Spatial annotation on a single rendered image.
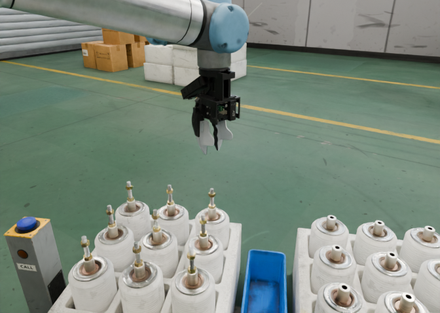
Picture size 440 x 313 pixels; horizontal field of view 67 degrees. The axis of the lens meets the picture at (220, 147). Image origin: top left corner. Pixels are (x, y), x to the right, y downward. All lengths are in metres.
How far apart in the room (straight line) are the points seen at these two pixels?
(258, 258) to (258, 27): 5.42
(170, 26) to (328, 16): 5.30
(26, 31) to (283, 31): 4.02
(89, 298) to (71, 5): 0.60
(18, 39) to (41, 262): 5.15
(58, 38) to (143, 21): 5.75
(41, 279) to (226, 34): 0.72
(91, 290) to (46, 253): 0.18
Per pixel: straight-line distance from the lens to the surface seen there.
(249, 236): 1.28
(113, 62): 4.30
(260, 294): 1.08
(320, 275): 0.85
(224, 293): 0.84
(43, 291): 0.99
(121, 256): 0.91
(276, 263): 1.07
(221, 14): 0.53
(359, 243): 0.97
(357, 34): 5.66
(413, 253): 1.00
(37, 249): 0.91
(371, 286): 0.89
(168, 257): 0.87
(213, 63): 0.73
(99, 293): 0.83
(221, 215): 0.94
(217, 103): 0.72
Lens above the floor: 0.80
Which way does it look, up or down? 24 degrees down
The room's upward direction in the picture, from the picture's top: straight up
